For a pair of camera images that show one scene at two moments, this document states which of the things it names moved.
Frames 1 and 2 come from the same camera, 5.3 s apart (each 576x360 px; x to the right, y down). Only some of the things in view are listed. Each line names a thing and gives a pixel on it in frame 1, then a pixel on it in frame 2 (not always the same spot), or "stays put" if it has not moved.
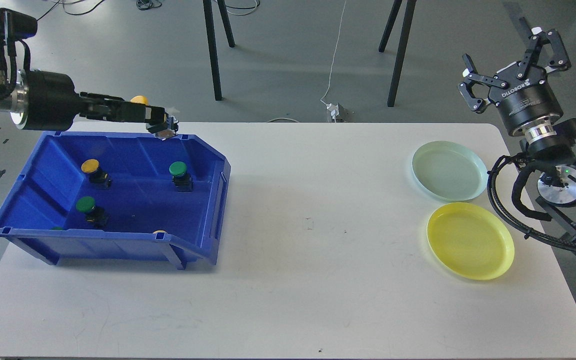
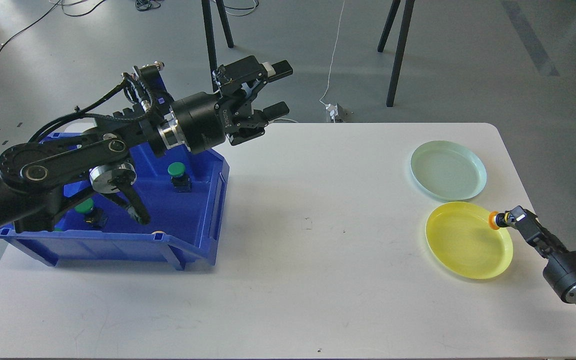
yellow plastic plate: x=470 y=240 stays put
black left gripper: x=45 y=100 -> x=200 y=122
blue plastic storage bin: x=84 y=194 stays put
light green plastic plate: x=449 y=171 stays put
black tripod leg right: x=410 y=9 stays put
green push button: x=183 y=180 stays put
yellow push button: x=143 y=100 -> x=496 y=220
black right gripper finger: x=476 y=104 -> x=526 y=223
